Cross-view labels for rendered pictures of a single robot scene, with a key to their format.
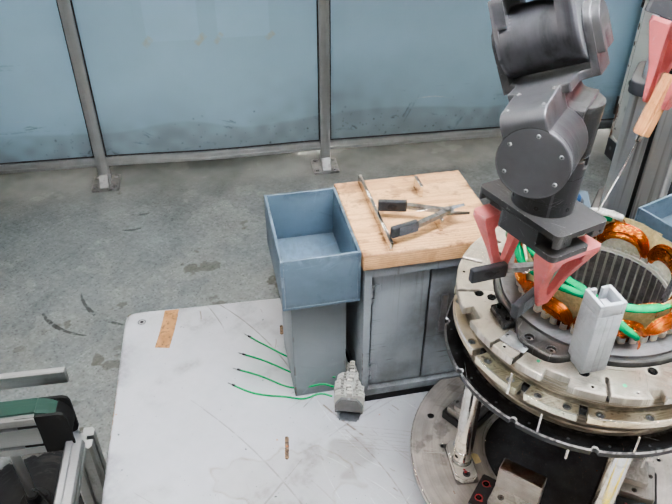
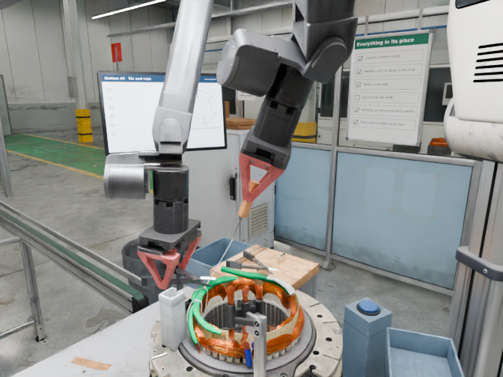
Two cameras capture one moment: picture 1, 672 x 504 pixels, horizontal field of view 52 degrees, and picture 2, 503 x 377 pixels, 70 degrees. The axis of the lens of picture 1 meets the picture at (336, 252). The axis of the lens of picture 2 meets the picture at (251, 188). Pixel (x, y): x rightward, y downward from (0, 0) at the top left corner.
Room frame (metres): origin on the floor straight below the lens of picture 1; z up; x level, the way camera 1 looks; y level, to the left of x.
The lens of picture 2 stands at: (0.26, -0.71, 1.48)
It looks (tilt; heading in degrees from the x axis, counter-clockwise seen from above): 15 degrees down; 49
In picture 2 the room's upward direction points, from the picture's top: straight up
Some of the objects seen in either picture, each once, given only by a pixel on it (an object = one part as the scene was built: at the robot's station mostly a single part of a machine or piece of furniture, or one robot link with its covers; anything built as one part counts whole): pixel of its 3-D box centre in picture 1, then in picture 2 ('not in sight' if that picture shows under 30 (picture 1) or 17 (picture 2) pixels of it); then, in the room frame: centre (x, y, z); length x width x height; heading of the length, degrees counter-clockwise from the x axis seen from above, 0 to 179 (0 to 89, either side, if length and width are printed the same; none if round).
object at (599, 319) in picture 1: (597, 330); (173, 319); (0.49, -0.26, 1.14); 0.03 x 0.03 x 0.09; 15
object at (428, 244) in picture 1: (414, 216); (265, 270); (0.82, -0.11, 1.05); 0.20 x 0.19 x 0.02; 102
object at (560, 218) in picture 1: (546, 184); (171, 217); (0.53, -0.19, 1.28); 0.10 x 0.07 x 0.07; 32
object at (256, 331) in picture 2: not in sight; (253, 325); (0.52, -0.41, 1.20); 0.02 x 0.01 x 0.03; 97
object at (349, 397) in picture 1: (350, 386); not in sight; (0.72, -0.02, 0.80); 0.10 x 0.05 x 0.04; 173
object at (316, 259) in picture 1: (311, 299); (220, 297); (0.79, 0.04, 0.92); 0.17 x 0.11 x 0.28; 12
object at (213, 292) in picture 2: not in sight; (213, 297); (0.59, -0.22, 1.12); 0.06 x 0.02 x 0.04; 15
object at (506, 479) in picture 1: (516, 492); not in sight; (0.51, -0.23, 0.85); 0.06 x 0.04 x 0.05; 57
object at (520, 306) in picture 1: (525, 302); (153, 281); (0.50, -0.18, 1.17); 0.04 x 0.01 x 0.02; 134
